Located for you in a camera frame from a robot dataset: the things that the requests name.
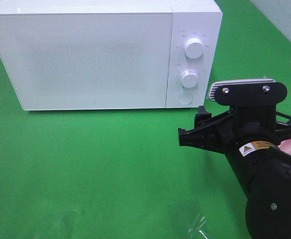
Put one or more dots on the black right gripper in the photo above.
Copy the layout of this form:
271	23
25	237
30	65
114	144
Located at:
235	126

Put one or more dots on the round white door release button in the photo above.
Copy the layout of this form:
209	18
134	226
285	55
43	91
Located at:
185	99

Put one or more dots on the white microwave door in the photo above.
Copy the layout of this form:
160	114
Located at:
87	61

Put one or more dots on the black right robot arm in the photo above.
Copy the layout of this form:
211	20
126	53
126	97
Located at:
266	183

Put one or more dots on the lower white microwave knob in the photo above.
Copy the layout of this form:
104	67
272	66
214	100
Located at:
189	78

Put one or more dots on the white microwave knob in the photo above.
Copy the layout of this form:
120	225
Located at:
193	47
189	78

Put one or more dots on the upper white microwave knob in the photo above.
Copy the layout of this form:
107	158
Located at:
193	47

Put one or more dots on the clear tape strip on table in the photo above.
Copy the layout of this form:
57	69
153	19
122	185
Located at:
197	230

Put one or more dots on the white microwave oven body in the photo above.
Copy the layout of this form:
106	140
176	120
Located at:
190	18

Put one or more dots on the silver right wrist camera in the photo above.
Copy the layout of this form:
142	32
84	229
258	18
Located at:
248	92

